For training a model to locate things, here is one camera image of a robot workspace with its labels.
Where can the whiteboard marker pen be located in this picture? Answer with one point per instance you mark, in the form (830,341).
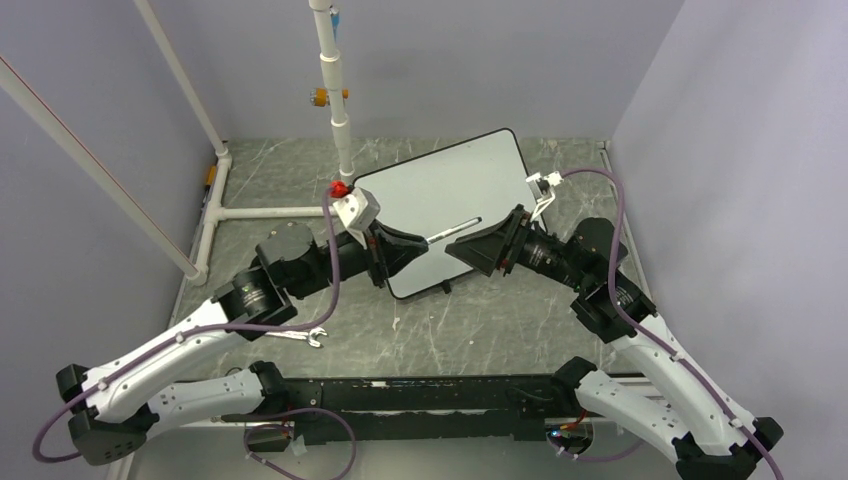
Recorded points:
(453,230)

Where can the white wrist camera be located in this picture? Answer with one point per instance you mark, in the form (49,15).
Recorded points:
(357,210)
(542,189)

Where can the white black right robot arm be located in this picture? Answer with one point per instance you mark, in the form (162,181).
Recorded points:
(697,427)

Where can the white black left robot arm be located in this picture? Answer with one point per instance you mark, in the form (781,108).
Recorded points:
(118,406)

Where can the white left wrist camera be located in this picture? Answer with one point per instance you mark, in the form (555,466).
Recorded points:
(357,210)

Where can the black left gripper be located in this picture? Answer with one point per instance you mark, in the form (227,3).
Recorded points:
(389,250)

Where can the white PVC pipe frame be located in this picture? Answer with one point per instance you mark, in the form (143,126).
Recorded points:
(196,271)

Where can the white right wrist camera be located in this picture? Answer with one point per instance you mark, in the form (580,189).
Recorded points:
(542,189)

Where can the white whiteboard black frame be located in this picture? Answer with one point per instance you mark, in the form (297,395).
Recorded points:
(483,177)

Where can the yellow pipe clamp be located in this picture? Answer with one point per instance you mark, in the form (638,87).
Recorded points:
(319,97)

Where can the silver wrench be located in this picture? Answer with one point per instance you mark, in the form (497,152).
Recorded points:
(311,337)

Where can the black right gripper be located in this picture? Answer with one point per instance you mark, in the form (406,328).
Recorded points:
(499,243)

